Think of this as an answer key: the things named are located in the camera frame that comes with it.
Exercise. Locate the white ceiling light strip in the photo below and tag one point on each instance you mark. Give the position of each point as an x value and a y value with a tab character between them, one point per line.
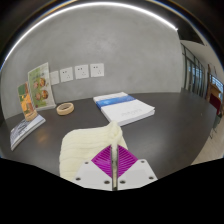
100	4

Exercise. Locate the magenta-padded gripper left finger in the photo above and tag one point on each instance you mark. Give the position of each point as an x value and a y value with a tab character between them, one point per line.
91	175

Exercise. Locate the black-framed glass partition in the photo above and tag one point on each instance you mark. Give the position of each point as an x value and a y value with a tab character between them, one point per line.
193	71

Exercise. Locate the green menu stand sign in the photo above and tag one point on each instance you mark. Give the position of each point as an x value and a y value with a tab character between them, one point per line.
41	86

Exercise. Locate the cream knitted towel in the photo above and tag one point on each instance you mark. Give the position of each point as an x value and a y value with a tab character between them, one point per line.
83	143

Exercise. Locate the blue and white book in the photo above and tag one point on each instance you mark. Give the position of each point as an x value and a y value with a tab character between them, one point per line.
115	101

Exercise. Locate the wooden cabinet with red panel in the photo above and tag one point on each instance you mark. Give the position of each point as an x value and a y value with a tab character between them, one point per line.
216	100

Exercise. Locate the white wall socket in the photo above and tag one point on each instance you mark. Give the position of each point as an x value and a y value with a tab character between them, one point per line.
55	77
97	70
81	71
66	74

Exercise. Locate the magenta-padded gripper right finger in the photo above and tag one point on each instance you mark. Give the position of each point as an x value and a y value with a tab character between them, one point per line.
138	173

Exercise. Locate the orange sign on wooden base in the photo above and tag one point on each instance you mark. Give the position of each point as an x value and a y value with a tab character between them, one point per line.
26	100

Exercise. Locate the grey magazine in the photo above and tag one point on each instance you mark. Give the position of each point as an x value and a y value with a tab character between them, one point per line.
25	131

